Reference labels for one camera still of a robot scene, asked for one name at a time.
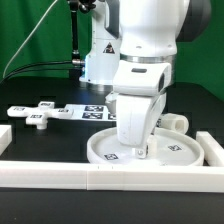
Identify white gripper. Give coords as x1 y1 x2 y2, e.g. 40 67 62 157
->
113 61 172 158

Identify white round table top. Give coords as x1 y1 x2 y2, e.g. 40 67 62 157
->
87 128 204 166

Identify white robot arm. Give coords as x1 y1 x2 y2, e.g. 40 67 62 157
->
80 0 211 158

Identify white sheet with markers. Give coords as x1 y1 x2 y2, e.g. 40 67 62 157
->
65 104 116 121

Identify white cross-shaped table base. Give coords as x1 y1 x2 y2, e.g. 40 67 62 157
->
7 101 73 130

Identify white U-shaped frame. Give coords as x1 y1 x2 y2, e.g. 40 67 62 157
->
0 125 224 194

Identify black cable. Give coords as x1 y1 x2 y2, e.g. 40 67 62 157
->
0 60 74 84

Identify grey cable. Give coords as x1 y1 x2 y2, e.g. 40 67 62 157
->
2 0 60 79

